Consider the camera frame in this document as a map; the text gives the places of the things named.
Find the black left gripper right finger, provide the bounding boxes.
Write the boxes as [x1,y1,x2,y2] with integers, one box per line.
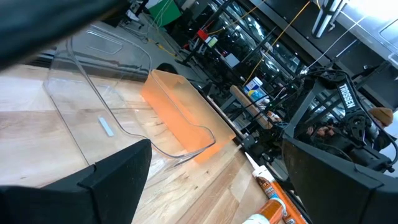
[281,136,398,224]

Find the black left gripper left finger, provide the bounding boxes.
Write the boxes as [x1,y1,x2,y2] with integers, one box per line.
[0,139,153,224]

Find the orange sealant tube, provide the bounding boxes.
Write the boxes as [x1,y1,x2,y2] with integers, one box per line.
[244,151,308,224]
[241,198,287,224]

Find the clear plastic bin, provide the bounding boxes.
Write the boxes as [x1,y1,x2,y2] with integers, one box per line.
[43,24,217,170]

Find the orange plastic bin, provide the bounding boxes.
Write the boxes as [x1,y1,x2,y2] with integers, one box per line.
[140,68,237,164]

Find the wooden bench top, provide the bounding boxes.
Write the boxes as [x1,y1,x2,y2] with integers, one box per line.
[229,85,274,130]

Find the white and blue box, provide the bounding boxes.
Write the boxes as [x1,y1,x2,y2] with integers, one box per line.
[243,76,264,94]

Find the white light fixture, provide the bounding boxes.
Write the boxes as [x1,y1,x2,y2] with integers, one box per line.
[312,0,343,39]

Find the green panel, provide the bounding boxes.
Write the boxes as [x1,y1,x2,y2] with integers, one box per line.
[148,0,182,27]

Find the yellow cable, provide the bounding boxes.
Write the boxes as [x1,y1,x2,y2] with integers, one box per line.
[244,0,312,85]

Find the black frame bar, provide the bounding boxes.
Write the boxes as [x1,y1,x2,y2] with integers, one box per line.
[0,0,127,71]

